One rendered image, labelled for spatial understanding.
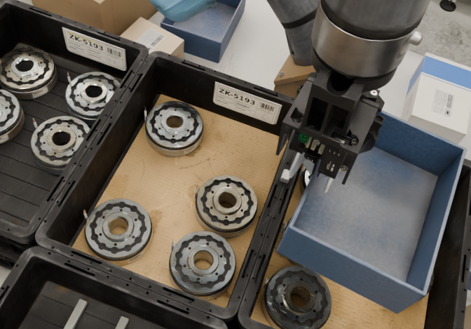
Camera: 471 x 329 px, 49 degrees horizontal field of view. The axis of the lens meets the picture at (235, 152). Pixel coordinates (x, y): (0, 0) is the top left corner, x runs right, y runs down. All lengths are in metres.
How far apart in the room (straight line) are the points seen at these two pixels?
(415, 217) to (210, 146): 0.42
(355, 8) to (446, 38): 2.29
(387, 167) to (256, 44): 0.69
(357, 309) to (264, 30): 0.75
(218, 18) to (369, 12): 1.00
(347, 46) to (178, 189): 0.56
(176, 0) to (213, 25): 0.89
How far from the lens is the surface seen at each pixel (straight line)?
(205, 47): 1.21
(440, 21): 2.72
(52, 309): 0.83
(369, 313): 0.87
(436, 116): 1.17
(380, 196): 0.66
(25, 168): 0.94
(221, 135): 0.95
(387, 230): 0.64
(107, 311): 0.82
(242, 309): 0.72
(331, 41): 0.39
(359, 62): 0.39
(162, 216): 0.87
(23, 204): 0.91
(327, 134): 0.44
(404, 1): 0.36
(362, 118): 0.47
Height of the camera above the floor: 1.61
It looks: 57 degrees down
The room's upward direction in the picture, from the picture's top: 12 degrees clockwise
